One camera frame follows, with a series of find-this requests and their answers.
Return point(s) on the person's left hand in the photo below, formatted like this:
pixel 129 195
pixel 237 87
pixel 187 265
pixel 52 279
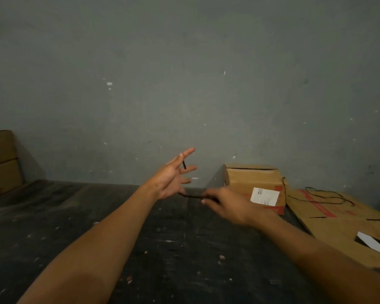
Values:
pixel 165 182

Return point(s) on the person's right hand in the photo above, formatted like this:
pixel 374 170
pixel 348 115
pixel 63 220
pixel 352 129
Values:
pixel 232 207

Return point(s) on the person's right fingers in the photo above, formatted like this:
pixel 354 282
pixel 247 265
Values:
pixel 211 197

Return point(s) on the person's left middle finger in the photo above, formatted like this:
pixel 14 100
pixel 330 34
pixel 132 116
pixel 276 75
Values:
pixel 188 170

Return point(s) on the person's left little finger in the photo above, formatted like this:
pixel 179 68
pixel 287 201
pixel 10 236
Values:
pixel 181 191

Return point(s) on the person's left forearm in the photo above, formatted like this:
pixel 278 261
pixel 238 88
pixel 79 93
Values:
pixel 92 250

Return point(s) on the person's right forearm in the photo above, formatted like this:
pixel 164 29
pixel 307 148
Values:
pixel 319 262

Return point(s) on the open brown cardboard box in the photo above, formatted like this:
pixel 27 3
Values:
pixel 256 178

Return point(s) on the white shipping label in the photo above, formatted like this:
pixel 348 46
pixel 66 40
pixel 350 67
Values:
pixel 265 196

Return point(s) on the flattened brown cardboard box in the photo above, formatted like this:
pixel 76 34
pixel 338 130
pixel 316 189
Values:
pixel 332 224

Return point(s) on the white paper sheet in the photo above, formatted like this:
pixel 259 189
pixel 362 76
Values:
pixel 372 243

